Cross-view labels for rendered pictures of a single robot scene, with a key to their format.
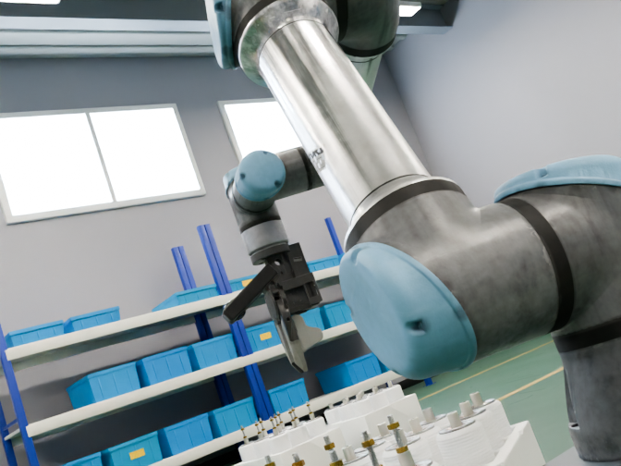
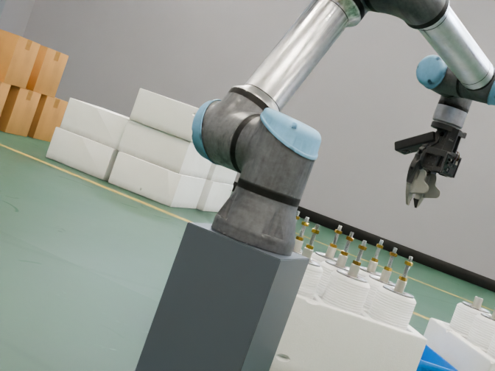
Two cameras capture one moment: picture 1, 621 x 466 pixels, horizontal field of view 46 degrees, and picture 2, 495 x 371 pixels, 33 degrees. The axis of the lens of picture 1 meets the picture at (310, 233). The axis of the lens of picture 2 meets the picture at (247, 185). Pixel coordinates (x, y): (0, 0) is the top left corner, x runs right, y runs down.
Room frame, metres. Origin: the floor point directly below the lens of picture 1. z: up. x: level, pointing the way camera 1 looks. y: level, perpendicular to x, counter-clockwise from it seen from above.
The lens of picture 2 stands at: (-0.17, -1.47, 0.46)
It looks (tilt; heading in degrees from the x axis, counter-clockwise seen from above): 3 degrees down; 59
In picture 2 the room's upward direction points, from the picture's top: 20 degrees clockwise
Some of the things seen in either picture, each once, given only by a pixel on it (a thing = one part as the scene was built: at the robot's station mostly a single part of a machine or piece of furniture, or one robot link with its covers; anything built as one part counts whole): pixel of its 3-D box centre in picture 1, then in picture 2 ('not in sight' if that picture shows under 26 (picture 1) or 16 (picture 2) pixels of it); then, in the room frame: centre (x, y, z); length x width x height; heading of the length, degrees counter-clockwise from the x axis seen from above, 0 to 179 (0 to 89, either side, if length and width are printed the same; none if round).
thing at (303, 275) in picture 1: (285, 282); (440, 149); (1.24, 0.07, 0.60); 0.09 x 0.08 x 0.12; 105
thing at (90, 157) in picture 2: not in sight; (96, 156); (1.56, 3.08, 0.09); 0.39 x 0.39 x 0.18; 40
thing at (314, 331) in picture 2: not in sight; (317, 327); (1.12, 0.14, 0.09); 0.39 x 0.39 x 0.18; 68
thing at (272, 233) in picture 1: (265, 240); (449, 118); (1.24, 0.08, 0.68); 0.08 x 0.08 x 0.05
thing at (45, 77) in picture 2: not in sight; (34, 67); (1.35, 4.17, 0.45); 0.30 x 0.24 x 0.30; 126
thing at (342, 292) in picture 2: not in sight; (338, 313); (1.08, 0.03, 0.16); 0.10 x 0.10 x 0.18
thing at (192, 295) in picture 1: (185, 302); not in sight; (6.00, 1.18, 1.38); 0.50 x 0.38 x 0.11; 39
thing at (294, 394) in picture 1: (274, 401); not in sight; (6.32, 0.78, 0.36); 0.50 x 0.38 x 0.21; 40
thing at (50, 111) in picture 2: not in sight; (34, 113); (1.48, 4.26, 0.15); 0.30 x 0.24 x 0.30; 125
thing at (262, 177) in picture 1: (267, 178); (445, 76); (1.14, 0.03, 0.76); 0.11 x 0.11 x 0.08; 15
